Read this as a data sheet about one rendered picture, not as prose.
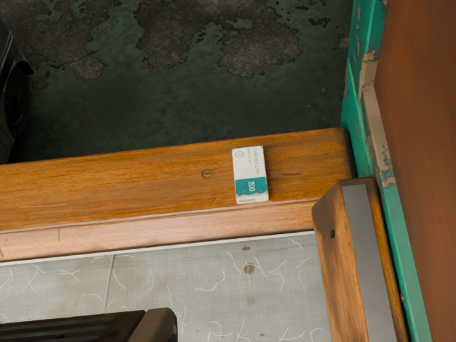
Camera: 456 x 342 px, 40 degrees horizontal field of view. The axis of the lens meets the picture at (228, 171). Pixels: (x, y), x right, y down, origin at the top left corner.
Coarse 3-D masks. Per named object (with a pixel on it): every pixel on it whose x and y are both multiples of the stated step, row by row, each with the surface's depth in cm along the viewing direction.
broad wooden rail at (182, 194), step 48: (192, 144) 73; (240, 144) 72; (288, 144) 72; (336, 144) 71; (0, 192) 72; (48, 192) 72; (96, 192) 71; (144, 192) 70; (192, 192) 70; (288, 192) 69; (0, 240) 70; (48, 240) 70; (96, 240) 70; (144, 240) 70; (192, 240) 69
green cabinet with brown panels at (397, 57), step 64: (384, 0) 51; (448, 0) 37; (384, 64) 56; (448, 64) 38; (384, 128) 58; (448, 128) 39; (384, 192) 56; (448, 192) 41; (448, 256) 42; (448, 320) 44
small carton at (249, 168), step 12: (240, 156) 69; (252, 156) 69; (240, 168) 68; (252, 168) 68; (264, 168) 68; (240, 180) 68; (252, 180) 67; (264, 180) 67; (240, 192) 67; (252, 192) 67; (264, 192) 67
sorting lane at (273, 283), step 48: (240, 240) 69; (288, 240) 69; (0, 288) 69; (48, 288) 69; (96, 288) 68; (144, 288) 67; (192, 288) 67; (240, 288) 66; (288, 288) 66; (192, 336) 64; (240, 336) 64; (288, 336) 64
